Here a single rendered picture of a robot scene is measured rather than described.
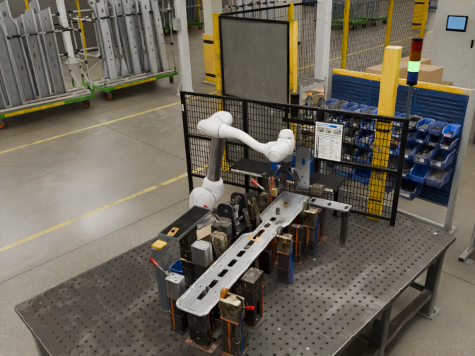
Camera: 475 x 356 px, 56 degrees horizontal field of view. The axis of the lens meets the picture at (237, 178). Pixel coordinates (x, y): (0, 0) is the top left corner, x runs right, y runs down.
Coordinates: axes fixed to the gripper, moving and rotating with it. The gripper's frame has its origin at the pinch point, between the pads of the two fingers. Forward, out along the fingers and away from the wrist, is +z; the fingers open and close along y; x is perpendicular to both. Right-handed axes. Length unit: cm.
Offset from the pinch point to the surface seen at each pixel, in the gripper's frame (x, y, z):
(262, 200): -3.0, -16.6, 12.6
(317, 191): 23.3, 14.1, 11.4
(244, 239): -50, -6, 14
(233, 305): -109, 22, 9
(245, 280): -87, 16, 11
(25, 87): 269, -650, 60
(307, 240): -8.4, 20.4, 32.3
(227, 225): -52, -16, 6
